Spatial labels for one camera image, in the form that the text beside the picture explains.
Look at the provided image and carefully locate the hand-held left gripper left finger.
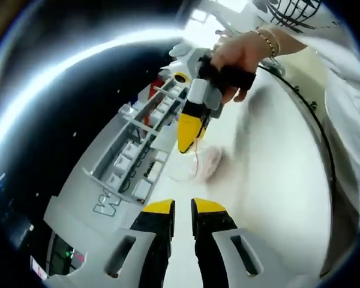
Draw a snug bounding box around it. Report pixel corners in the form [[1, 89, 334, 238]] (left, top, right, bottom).
[[43, 198, 177, 288]]

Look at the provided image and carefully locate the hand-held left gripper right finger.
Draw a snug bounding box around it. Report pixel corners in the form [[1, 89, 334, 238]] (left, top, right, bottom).
[[191, 197, 292, 288]]

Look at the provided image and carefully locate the clear resealable bag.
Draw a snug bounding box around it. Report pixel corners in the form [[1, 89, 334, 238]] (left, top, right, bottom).
[[167, 143, 224, 184]]

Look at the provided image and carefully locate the person's right hand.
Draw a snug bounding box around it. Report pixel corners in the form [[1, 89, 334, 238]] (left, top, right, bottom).
[[211, 29, 276, 103]]

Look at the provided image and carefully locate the grey metal shelf unit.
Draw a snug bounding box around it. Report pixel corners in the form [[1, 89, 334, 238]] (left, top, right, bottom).
[[82, 68, 193, 208]]

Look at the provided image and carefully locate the row of white storage boxes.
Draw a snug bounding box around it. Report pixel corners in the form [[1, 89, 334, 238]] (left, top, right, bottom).
[[107, 83, 187, 202]]

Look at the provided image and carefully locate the long ceiling light strip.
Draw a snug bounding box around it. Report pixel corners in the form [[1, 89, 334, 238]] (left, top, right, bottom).
[[0, 35, 187, 157]]

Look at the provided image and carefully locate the person's white printed shirt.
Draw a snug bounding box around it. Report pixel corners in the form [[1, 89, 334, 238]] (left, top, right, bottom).
[[251, 0, 360, 224]]

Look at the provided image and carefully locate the gold bracelet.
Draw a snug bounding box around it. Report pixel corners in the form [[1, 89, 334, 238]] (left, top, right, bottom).
[[254, 28, 280, 58]]

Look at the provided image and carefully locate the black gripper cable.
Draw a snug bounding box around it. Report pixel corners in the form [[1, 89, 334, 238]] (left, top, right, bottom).
[[257, 64, 337, 211]]

